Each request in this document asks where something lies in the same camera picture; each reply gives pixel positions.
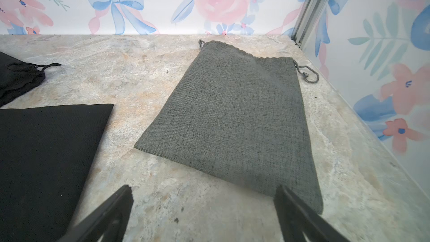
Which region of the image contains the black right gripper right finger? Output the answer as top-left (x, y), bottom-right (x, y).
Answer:
top-left (274, 186), bottom-right (349, 242)

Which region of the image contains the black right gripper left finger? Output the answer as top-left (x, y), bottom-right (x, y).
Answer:
top-left (59, 185), bottom-right (134, 242)

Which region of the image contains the plain black drawstring pouch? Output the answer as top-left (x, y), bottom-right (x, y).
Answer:
top-left (1, 104), bottom-right (113, 242)

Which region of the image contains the black pouch with gold logo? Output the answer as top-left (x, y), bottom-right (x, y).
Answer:
top-left (1, 52), bottom-right (61, 106)

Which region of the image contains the grey fabric drawstring pouch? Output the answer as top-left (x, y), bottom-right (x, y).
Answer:
top-left (135, 41), bottom-right (324, 214)

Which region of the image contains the aluminium corner post right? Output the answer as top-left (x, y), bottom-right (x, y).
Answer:
top-left (291, 0), bottom-right (328, 49)

